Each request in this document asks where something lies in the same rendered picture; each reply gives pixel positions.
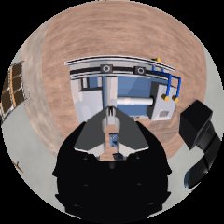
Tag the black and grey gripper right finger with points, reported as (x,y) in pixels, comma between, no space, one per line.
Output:
(134,137)

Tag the grey flat bar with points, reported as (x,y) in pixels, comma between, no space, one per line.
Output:
(86,82)
(100,81)

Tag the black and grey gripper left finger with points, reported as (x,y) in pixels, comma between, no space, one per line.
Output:
(87,138)

